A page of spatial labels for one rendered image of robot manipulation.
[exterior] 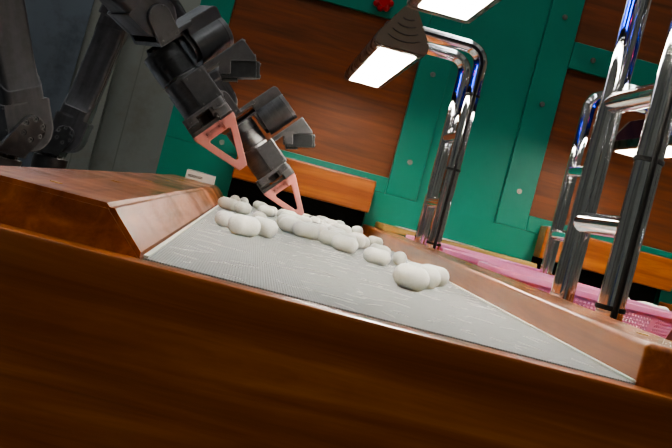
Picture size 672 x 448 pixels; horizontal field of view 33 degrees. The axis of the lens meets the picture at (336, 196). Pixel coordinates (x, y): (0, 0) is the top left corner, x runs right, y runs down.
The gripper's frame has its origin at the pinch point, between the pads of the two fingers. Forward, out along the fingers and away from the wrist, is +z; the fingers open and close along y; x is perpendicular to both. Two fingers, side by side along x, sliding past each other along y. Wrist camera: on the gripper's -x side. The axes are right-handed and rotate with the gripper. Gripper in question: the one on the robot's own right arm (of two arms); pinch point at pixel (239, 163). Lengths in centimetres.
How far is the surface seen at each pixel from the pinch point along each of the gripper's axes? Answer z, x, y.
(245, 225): 6.4, 2.9, -48.3
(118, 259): 2, 8, -100
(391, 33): -2.9, -29.5, 5.3
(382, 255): 18.5, -7.4, -34.7
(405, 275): 17, -6, -65
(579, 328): 25, -13, -84
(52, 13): -197, 57, 762
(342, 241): 15.5, -4.9, -24.0
